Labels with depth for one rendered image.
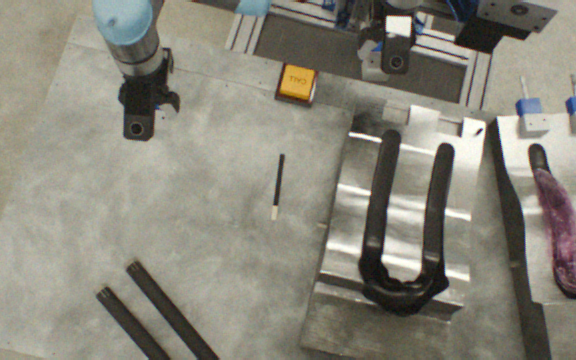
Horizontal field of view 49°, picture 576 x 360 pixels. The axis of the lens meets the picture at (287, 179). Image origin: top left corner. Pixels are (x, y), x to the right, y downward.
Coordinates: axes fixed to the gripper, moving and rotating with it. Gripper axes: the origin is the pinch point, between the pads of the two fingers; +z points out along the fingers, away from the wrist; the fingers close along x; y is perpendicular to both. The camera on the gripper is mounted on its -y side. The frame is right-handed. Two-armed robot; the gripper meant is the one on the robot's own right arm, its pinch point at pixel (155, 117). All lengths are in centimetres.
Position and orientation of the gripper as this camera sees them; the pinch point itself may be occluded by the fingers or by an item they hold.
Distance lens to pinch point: 119.3
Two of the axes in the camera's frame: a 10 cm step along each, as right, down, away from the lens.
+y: 0.8, -9.6, 2.8
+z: -0.5, 2.8, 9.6
